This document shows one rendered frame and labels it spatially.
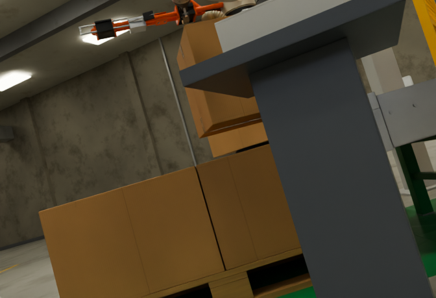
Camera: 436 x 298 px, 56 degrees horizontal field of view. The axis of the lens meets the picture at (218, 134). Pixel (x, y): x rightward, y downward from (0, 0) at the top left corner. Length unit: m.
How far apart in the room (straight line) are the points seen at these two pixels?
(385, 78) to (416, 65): 7.93
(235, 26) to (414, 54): 10.01
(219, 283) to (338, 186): 0.73
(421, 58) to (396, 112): 9.41
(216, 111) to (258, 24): 0.60
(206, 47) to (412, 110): 0.78
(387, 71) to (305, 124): 2.06
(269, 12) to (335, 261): 0.61
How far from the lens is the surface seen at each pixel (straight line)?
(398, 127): 1.55
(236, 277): 1.59
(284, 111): 1.02
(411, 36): 11.03
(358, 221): 1.02
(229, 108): 1.56
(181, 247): 1.57
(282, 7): 1.02
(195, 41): 1.61
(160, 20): 1.84
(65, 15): 9.60
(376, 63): 3.01
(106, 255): 1.61
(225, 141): 3.36
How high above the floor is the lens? 0.50
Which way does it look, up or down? 5 degrees up
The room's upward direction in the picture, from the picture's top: 17 degrees counter-clockwise
